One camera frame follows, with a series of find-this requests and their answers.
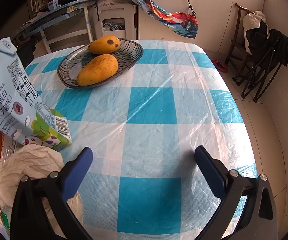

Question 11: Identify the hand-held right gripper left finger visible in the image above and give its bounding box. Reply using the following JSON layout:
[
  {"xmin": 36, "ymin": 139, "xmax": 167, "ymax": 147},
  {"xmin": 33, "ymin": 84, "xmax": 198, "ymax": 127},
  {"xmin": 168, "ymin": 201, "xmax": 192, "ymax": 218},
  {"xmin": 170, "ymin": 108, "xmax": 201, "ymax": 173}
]
[{"xmin": 10, "ymin": 147, "xmax": 94, "ymax": 240}]

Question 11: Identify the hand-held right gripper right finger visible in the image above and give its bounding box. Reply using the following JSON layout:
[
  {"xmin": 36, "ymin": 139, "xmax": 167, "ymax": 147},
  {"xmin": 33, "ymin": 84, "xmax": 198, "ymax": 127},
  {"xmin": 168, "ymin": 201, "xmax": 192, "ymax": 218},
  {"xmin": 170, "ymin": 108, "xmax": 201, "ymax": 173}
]
[{"xmin": 194, "ymin": 145, "xmax": 278, "ymax": 240}]

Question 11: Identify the cream paper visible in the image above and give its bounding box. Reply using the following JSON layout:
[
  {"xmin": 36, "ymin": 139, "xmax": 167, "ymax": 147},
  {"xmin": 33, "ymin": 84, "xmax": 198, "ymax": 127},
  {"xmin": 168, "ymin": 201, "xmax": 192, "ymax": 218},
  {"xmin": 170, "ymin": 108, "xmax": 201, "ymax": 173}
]
[{"xmin": 0, "ymin": 145, "xmax": 84, "ymax": 228}]

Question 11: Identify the blue white checkered tablecloth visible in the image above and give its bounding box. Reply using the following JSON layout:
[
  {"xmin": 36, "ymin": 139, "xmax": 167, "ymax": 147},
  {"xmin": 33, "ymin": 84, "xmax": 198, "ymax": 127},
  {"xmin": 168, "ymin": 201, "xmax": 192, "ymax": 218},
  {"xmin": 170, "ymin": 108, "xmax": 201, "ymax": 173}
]
[{"xmin": 0, "ymin": 39, "xmax": 258, "ymax": 240}]

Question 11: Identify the plain yellow mango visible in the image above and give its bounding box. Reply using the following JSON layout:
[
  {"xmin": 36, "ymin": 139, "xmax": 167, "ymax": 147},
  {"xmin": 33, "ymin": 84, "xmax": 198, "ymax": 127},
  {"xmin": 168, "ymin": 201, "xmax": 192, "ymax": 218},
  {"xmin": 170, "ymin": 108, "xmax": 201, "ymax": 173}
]
[{"xmin": 76, "ymin": 54, "xmax": 119, "ymax": 86}]

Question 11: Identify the red slipper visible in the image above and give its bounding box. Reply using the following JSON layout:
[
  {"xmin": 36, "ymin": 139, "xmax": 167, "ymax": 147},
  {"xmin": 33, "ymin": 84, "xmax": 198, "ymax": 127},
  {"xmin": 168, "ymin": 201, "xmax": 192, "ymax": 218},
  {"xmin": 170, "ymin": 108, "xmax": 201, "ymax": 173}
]
[{"xmin": 211, "ymin": 59, "xmax": 228, "ymax": 73}]

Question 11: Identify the light blue milk carton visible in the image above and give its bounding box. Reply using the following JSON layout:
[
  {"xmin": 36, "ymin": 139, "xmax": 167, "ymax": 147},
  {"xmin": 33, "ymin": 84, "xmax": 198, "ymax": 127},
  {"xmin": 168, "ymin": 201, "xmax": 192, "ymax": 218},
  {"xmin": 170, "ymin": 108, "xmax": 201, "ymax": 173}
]
[{"xmin": 0, "ymin": 37, "xmax": 72, "ymax": 152}]

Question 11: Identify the striped glass plate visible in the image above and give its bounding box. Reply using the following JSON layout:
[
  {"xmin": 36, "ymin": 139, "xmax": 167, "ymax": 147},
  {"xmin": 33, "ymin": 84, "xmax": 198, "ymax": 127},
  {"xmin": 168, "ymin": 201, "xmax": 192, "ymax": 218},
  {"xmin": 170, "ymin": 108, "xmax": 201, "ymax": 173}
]
[{"xmin": 57, "ymin": 38, "xmax": 144, "ymax": 89}]

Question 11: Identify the dark wooden chair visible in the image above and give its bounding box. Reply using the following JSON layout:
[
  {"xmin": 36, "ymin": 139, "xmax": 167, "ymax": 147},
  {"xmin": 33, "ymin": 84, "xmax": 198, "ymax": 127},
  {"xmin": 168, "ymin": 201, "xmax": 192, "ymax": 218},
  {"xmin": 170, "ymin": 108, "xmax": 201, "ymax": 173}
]
[{"xmin": 224, "ymin": 3, "xmax": 254, "ymax": 85}]

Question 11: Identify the yellow mango with black spot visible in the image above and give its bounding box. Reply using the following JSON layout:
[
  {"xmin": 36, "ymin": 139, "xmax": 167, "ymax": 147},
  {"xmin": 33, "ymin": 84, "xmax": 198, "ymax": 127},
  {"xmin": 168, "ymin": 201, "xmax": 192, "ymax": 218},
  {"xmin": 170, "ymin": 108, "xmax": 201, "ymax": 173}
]
[{"xmin": 88, "ymin": 36, "xmax": 120, "ymax": 55}]

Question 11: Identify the black folded chair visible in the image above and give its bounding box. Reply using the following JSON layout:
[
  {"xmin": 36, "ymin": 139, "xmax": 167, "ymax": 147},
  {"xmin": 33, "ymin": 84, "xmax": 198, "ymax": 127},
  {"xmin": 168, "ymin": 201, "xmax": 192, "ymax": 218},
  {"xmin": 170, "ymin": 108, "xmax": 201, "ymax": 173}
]
[{"xmin": 233, "ymin": 21, "xmax": 288, "ymax": 103}]

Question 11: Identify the white stuffed bag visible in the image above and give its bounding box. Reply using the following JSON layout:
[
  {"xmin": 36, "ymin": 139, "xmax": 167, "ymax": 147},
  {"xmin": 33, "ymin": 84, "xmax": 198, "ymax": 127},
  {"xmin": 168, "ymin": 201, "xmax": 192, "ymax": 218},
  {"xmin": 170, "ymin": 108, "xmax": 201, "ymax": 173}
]
[{"xmin": 243, "ymin": 10, "xmax": 267, "ymax": 55}]

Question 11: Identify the white cabinet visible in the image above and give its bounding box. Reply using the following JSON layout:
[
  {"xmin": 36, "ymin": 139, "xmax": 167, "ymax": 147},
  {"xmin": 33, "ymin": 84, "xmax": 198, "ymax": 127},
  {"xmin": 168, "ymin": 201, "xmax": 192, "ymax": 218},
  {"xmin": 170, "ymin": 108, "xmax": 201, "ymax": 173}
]
[{"xmin": 137, "ymin": 0, "xmax": 266, "ymax": 53}]

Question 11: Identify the blue study desk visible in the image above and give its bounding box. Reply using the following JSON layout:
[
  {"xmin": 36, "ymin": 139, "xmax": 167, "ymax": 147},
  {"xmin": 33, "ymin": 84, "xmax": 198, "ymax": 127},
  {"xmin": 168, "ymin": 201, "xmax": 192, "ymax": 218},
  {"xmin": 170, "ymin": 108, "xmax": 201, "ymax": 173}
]
[{"xmin": 10, "ymin": 0, "xmax": 103, "ymax": 54}]

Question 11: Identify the colourful printed cloth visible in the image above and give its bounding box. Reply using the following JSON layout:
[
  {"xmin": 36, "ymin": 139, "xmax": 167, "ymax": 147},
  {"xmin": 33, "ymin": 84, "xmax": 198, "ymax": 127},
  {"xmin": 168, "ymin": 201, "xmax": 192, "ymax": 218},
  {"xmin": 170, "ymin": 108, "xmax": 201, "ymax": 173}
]
[{"xmin": 125, "ymin": 0, "xmax": 199, "ymax": 39}]

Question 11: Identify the white plastic stool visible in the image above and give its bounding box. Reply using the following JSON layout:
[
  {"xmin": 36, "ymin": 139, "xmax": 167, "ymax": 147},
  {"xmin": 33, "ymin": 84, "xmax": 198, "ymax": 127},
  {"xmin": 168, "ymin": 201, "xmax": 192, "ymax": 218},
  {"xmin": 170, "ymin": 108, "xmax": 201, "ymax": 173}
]
[{"xmin": 92, "ymin": 1, "xmax": 138, "ymax": 43}]

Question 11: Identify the white coiled cable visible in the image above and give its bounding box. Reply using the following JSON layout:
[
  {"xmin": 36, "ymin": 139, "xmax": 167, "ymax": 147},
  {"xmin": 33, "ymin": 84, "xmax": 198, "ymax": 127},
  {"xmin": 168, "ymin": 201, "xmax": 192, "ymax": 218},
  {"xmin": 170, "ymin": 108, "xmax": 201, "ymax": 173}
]
[{"xmin": 102, "ymin": 21, "xmax": 125, "ymax": 32}]

